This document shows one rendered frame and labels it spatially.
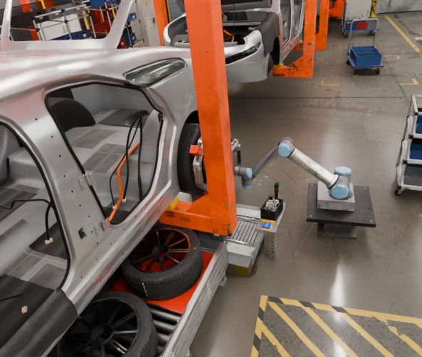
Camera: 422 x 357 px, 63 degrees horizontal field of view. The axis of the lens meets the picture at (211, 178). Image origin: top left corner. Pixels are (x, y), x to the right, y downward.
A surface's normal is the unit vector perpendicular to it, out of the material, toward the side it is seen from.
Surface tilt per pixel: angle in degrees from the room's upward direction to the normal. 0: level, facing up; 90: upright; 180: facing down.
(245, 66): 89
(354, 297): 0
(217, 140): 90
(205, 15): 90
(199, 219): 90
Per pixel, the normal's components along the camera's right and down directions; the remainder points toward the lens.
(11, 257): 0.62, -0.47
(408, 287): -0.10, -0.84
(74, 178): 0.91, 0.08
